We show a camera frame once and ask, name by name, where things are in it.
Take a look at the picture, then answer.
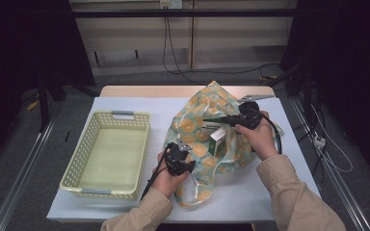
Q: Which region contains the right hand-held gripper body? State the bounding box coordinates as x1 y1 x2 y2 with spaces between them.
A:
233 93 276 131

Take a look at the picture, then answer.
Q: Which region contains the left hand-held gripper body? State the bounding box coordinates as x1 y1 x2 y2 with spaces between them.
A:
164 139 197 177

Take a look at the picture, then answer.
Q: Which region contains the orange print cloth bag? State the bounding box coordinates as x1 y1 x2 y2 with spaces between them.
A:
164 80 285 208

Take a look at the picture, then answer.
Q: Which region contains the pale yellow plastic basket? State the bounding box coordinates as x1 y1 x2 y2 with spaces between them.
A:
59 110 151 202

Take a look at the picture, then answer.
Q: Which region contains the person's left hand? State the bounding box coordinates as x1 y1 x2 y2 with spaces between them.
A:
150 151 191 198

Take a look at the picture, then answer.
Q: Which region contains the person's right hand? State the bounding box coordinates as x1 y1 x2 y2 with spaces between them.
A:
234 110 281 162

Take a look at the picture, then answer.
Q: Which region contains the white power strip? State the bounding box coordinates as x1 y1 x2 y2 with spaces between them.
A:
313 135 327 149

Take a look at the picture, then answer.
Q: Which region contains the dark curtain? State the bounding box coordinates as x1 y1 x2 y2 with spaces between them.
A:
0 0 96 171
279 0 370 176

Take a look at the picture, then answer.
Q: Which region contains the black metal stand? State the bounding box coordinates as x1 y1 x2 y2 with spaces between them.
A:
37 71 100 133

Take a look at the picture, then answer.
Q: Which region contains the right hand-held gripper cable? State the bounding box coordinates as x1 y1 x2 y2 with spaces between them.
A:
259 110 284 156

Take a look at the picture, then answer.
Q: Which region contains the hand-held gripper cable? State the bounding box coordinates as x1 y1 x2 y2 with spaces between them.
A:
140 149 170 202
259 110 284 156

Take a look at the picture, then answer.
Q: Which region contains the left hand-held gripper cable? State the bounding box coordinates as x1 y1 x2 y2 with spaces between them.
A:
140 149 170 202

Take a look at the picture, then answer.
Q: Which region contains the black hanging cable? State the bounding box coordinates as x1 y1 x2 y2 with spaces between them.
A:
162 15 282 86

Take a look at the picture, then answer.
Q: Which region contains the white floor cable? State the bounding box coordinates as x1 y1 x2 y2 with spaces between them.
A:
311 104 355 174

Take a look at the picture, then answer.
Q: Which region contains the metal floor rail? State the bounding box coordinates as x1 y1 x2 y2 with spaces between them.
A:
288 97 370 231
0 118 58 231

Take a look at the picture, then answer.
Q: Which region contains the white wall socket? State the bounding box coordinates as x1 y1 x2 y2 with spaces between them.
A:
159 0 183 10

